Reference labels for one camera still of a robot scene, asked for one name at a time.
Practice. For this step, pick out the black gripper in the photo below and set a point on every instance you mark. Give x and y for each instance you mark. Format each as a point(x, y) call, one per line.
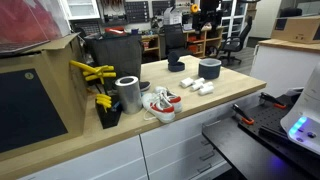
point(210, 9)

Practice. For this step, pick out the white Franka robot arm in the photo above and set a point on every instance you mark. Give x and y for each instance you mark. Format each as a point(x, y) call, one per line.
point(305, 113)

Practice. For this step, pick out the small dark bin white rim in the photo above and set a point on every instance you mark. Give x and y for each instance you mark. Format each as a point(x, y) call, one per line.
point(210, 69)

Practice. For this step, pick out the large dark fabric bin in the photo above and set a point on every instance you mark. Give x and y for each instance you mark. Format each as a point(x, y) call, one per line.
point(115, 55)

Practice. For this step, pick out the wooden shelf unit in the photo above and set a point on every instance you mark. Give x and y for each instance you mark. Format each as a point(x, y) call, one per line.
point(200, 41)

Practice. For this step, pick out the yellow filament spool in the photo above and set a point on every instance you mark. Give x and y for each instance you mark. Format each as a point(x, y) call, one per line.
point(194, 7)

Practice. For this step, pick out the white shelving unit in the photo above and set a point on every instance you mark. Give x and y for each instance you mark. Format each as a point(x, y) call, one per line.
point(235, 16)

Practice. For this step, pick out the black office chair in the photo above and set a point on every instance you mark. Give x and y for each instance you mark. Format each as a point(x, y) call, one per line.
point(235, 41)

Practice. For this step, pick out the white box device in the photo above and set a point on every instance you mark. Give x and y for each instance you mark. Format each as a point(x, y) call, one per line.
point(172, 16)

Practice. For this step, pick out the black mesh back chair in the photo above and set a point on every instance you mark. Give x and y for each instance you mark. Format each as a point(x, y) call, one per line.
point(174, 38)

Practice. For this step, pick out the dark parts drawer organizer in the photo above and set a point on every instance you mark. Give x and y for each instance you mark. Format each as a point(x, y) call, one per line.
point(136, 11)
point(160, 7)

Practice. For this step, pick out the black open small case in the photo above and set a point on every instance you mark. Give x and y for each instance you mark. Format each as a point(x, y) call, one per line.
point(175, 65)

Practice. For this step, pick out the thick white bag roll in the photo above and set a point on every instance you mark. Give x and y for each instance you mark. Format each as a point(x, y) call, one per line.
point(186, 82)

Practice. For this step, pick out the white bag roll with print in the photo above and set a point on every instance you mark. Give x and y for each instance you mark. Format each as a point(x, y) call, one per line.
point(196, 87)

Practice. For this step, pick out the blue cup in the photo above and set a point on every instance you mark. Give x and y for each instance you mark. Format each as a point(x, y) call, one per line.
point(134, 31)

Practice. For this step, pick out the white red sneaker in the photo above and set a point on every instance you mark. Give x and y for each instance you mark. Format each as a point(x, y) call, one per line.
point(159, 107)
point(172, 97)

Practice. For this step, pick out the white cabinet wooden top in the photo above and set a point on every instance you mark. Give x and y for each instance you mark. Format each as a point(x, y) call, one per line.
point(283, 66)

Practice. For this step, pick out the black shoe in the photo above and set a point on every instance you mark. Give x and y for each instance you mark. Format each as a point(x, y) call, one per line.
point(145, 86)

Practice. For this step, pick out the brown shipping carton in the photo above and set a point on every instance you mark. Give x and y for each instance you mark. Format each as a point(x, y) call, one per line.
point(296, 29)

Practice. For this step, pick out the red toolbox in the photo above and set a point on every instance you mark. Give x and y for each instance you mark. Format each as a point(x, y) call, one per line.
point(115, 31)

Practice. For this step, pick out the black orange clamp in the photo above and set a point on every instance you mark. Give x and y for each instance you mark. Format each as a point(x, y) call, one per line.
point(242, 114)
point(271, 100)

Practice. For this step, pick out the silver metal cylinder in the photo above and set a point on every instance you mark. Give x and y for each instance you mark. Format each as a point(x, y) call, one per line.
point(129, 95)

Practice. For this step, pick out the white drawer cabinet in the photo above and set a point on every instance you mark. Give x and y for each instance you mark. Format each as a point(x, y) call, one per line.
point(173, 143)

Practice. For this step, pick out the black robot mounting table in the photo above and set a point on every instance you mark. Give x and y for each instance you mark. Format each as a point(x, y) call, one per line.
point(246, 150)

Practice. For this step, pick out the black tool holder block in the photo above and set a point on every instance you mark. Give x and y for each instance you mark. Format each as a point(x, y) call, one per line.
point(109, 117)

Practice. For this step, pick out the red translucent plastic container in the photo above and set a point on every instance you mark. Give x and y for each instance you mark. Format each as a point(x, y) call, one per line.
point(26, 21)

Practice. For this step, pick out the large cardboard box black panel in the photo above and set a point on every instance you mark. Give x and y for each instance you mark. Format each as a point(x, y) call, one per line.
point(40, 110)

